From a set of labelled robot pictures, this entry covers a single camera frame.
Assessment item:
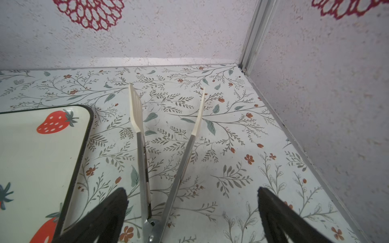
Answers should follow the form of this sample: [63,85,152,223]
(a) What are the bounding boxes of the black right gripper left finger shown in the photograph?
[52,187,128,243]

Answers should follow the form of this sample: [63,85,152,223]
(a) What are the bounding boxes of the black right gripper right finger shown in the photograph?
[257,187,330,243]

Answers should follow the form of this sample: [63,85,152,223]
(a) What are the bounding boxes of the white metal serving tongs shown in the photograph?
[128,84,206,243]

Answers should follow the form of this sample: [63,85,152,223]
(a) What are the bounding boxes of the white strawberry serving tray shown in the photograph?
[1,105,93,243]

